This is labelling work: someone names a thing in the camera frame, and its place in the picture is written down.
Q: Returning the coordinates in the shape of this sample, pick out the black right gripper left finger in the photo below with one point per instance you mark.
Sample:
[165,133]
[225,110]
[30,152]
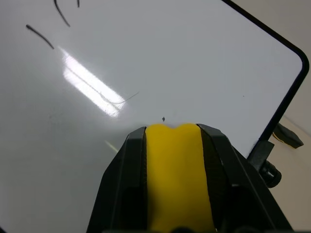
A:
[121,184]

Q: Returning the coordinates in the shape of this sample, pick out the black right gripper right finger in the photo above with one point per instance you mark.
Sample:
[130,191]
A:
[238,184]

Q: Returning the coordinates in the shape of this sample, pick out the black whiteboard stand clamp knob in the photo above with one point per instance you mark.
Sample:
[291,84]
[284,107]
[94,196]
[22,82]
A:
[266,165]

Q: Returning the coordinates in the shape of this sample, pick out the black and yellow eraser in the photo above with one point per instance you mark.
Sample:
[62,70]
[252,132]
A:
[288,137]

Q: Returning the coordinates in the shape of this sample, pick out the black-framed whiteboard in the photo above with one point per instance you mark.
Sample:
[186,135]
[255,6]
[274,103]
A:
[155,72]

